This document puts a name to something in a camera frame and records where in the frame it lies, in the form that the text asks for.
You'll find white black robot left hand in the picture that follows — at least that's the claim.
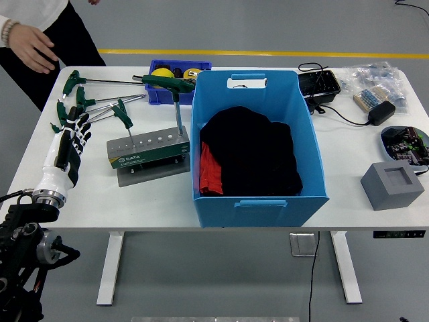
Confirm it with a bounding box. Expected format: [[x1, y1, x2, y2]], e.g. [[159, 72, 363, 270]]
[[33, 105, 93, 199]]

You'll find person's right hand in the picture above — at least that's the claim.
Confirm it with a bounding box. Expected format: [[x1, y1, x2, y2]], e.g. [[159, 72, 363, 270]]
[[8, 23, 60, 74]]

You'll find grey green hex wrench stand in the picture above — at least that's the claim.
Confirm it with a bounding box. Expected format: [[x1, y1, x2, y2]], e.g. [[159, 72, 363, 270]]
[[106, 125, 191, 188]]

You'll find large green T-handle hex wrench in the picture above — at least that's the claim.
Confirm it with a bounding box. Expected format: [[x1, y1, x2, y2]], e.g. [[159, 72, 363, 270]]
[[131, 74, 196, 137]]

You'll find large light blue plastic box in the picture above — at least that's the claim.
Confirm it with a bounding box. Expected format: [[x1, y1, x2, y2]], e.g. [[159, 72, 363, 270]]
[[190, 69, 330, 229]]

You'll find person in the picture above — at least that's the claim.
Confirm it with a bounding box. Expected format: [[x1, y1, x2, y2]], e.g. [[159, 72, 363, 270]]
[[0, 0, 107, 111]]

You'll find white table leg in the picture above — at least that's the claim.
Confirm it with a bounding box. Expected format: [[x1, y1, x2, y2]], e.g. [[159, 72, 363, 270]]
[[330, 230, 363, 305], [96, 231, 125, 307]]

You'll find black table control panel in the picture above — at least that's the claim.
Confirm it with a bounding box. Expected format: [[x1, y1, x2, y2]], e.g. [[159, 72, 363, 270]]
[[373, 229, 426, 239]]

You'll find yellow lemon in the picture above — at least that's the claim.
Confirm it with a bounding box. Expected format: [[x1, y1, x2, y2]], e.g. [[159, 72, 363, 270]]
[[149, 67, 176, 89]]

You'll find small dark blue bin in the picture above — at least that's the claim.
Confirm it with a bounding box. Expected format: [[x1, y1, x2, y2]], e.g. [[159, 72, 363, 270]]
[[144, 59, 212, 107]]

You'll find yellow tape measure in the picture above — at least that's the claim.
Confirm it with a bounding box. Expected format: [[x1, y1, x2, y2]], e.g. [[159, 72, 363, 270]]
[[182, 68, 204, 81]]

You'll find grey foam block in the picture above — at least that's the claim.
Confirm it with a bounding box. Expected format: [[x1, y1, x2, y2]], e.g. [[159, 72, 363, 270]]
[[360, 160, 426, 211]]

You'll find metal floor socket cover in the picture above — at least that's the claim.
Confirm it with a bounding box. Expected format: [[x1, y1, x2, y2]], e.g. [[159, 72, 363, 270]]
[[290, 232, 318, 258]]

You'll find red cloth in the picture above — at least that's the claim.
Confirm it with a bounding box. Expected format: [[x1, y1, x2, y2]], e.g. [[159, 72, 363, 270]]
[[199, 140, 225, 197]]

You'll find white blue plate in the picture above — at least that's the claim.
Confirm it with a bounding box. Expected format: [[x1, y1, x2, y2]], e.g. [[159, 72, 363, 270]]
[[380, 125, 429, 168]]

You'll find electronic parts pile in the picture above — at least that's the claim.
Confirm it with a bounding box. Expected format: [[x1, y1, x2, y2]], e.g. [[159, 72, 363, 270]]
[[381, 126, 429, 166]]

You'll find black cloth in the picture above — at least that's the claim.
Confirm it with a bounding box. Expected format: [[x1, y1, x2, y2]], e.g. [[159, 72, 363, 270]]
[[199, 106, 304, 197]]

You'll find black power adapter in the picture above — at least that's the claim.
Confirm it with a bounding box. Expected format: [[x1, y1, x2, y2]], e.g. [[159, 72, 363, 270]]
[[367, 100, 397, 127]]

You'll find resistor tape bundle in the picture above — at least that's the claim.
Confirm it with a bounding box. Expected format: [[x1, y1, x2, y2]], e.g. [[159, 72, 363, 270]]
[[353, 85, 391, 113]]

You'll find black plastic tray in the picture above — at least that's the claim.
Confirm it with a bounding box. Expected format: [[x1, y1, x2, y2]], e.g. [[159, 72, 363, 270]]
[[297, 70, 342, 105]]

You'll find clear bag of blue parts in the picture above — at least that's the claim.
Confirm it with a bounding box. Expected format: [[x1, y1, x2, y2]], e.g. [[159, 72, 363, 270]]
[[340, 61, 410, 117]]

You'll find beaded bracelet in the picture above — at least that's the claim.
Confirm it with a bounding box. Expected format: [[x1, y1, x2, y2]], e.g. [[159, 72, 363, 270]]
[[1, 19, 20, 48]]

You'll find black hanging cable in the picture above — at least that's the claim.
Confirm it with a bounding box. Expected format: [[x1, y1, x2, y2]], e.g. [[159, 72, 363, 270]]
[[307, 230, 321, 322]]

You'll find black power adapter cable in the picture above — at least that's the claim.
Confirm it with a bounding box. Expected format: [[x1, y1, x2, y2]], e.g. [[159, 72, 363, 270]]
[[297, 62, 373, 127]]

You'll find black floor cable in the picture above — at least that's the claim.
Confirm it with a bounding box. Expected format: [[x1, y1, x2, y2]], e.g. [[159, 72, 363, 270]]
[[394, 0, 429, 16]]

